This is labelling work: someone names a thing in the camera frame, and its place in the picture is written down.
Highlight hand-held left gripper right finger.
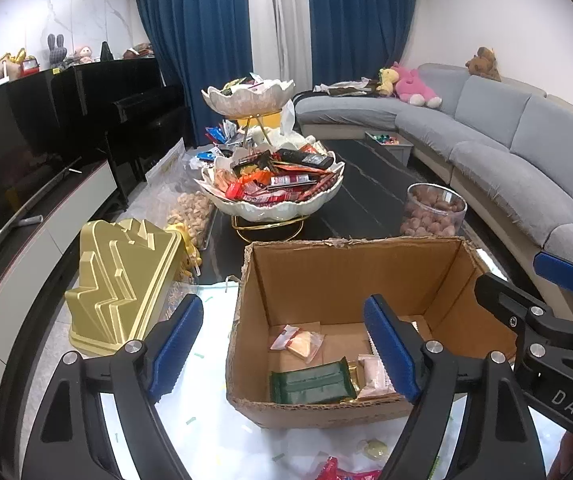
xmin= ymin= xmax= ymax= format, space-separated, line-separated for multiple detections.
xmin=363 ymin=294 xmax=547 ymax=480

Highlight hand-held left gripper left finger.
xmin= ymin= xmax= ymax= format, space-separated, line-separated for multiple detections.
xmin=21 ymin=292 xmax=204 ymax=480

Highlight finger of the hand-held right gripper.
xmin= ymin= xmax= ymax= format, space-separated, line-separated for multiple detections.
xmin=533 ymin=252 xmax=573 ymax=333
xmin=473 ymin=270 xmax=560 ymax=357

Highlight pink white snack packet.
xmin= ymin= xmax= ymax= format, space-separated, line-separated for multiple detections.
xmin=356 ymin=354 xmax=397 ymax=401

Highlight brown cardboard box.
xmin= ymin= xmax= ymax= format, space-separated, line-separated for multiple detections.
xmin=225 ymin=236 xmax=519 ymax=430

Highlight clear cake packet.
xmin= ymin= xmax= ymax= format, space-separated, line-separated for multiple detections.
xmin=286 ymin=329 xmax=326 ymax=365

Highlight dark green snack packet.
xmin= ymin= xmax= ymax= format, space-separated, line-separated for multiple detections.
xmin=270 ymin=360 xmax=359 ymax=405

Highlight small red white packet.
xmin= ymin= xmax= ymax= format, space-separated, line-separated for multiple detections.
xmin=269 ymin=324 xmax=301 ymax=353

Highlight heap of colourful wrapped snacks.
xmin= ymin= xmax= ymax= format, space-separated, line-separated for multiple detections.
xmin=221 ymin=74 xmax=267 ymax=93

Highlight light blue patterned blanket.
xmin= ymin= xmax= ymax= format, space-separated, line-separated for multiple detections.
xmin=99 ymin=280 xmax=567 ymax=480

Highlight gold lidded candy container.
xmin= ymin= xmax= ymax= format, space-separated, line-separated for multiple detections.
xmin=65 ymin=218 xmax=187 ymax=358

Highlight yellow bear figurine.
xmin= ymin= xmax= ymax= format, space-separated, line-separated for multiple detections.
xmin=166 ymin=222 xmax=203 ymax=278

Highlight small pale round candy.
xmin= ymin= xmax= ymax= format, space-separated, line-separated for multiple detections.
xmin=359 ymin=439 xmax=387 ymax=460

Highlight clear round jar of nuts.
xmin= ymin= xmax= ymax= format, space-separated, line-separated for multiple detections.
xmin=400 ymin=183 xmax=468 ymax=237

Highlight red snack packet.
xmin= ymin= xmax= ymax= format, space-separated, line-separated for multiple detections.
xmin=313 ymin=456 xmax=384 ymax=480

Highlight grey sectional sofa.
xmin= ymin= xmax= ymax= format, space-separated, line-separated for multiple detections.
xmin=293 ymin=63 xmax=573 ymax=321

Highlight large white scalloped bowl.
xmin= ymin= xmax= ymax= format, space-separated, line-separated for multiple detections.
xmin=200 ymin=147 xmax=344 ymax=223

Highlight clear plastic bag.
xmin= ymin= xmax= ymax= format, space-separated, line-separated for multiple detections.
xmin=144 ymin=140 xmax=202 ymax=206

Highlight grey black television cabinet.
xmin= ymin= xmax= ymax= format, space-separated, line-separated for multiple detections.
xmin=0 ymin=157 xmax=120 ymax=456

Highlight grey box of small candies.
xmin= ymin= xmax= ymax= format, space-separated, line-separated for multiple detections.
xmin=365 ymin=131 xmax=414 ymax=166

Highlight pile of red snack packets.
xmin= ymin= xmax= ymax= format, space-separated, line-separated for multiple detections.
xmin=211 ymin=145 xmax=339 ymax=203

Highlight scattered loose wrapped candies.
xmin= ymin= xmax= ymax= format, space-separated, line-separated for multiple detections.
xmin=189 ymin=120 xmax=240 ymax=166

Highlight brown plush toy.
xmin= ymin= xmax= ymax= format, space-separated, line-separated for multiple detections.
xmin=465 ymin=46 xmax=502 ymax=82

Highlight pink plush toy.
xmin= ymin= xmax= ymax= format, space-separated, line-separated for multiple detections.
xmin=391 ymin=62 xmax=443 ymax=109

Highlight yellow box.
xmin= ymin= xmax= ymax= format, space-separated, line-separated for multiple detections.
xmin=246 ymin=115 xmax=287 ymax=131

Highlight black upright piano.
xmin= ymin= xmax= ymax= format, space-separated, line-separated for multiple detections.
xmin=54 ymin=55 xmax=192 ymax=211

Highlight black flat television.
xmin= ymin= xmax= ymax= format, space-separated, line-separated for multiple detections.
xmin=0 ymin=67 xmax=84 ymax=306

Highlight yellow plush toy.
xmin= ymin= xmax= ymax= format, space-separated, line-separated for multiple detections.
xmin=376 ymin=66 xmax=399 ymax=98

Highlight white plastic bag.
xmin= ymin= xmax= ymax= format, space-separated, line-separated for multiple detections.
xmin=279 ymin=100 xmax=297 ymax=133

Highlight small white scalloped bowl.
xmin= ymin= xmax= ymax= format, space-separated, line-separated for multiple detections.
xmin=201 ymin=77 xmax=294 ymax=118

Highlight crumpled clothes pile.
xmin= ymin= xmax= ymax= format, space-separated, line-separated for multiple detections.
xmin=313 ymin=77 xmax=382 ymax=97

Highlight grey bunny plush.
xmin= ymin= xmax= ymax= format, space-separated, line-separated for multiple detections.
xmin=46 ymin=33 xmax=68 ymax=67

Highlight blue curtain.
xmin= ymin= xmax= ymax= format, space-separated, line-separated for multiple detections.
xmin=306 ymin=0 xmax=419 ymax=88
xmin=132 ymin=0 xmax=254 ymax=148

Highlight gold foil ornament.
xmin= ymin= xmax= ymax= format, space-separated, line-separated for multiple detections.
xmin=0 ymin=49 xmax=27 ymax=81

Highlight white sheer curtain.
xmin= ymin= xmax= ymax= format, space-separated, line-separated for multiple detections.
xmin=251 ymin=0 xmax=312 ymax=111

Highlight gold wire bowl stand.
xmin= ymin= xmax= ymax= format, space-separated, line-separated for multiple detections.
xmin=231 ymin=115 xmax=304 ymax=246

